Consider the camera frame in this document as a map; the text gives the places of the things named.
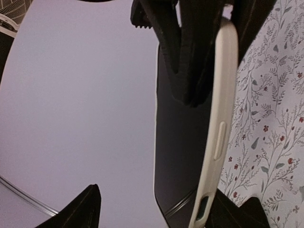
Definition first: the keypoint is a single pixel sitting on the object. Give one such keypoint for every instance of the floral table mat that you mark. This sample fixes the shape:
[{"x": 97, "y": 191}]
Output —
[{"x": 265, "y": 156}]

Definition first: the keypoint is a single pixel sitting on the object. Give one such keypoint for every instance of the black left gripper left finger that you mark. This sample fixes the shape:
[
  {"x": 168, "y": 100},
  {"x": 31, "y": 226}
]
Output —
[{"x": 82, "y": 212}]

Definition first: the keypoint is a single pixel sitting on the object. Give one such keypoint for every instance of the aluminium left corner post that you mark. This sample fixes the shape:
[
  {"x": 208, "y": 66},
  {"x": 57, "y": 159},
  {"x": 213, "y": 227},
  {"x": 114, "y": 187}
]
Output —
[{"x": 28, "y": 198}]

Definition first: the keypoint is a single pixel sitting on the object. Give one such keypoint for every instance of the white cased phone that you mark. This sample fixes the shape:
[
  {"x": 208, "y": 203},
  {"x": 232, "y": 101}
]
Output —
[{"x": 191, "y": 143}]

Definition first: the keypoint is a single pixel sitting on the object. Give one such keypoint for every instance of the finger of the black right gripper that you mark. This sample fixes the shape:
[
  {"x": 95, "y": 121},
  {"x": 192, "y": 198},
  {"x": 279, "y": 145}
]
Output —
[
  {"x": 161, "y": 16},
  {"x": 200, "y": 25}
]

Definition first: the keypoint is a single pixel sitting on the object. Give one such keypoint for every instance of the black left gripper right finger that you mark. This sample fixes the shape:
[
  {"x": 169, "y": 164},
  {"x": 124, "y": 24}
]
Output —
[{"x": 225, "y": 214}]

